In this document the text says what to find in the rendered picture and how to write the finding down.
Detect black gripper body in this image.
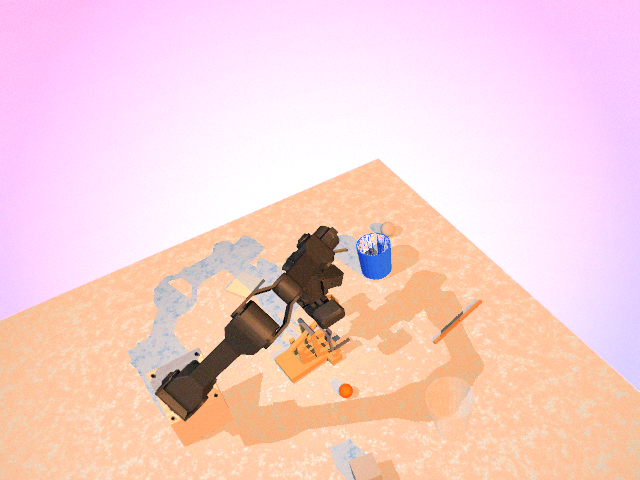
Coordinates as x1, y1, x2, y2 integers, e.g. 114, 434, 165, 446
299, 273, 345, 329

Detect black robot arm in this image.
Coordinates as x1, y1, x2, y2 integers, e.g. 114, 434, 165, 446
155, 226, 344, 422

